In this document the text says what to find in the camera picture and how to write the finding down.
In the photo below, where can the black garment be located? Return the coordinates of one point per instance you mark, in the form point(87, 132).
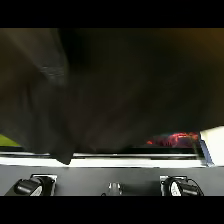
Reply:
point(110, 90)

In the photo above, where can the silver frame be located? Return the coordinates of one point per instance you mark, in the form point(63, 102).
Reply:
point(100, 162)

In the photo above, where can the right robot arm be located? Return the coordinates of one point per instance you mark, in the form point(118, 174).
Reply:
point(180, 188)

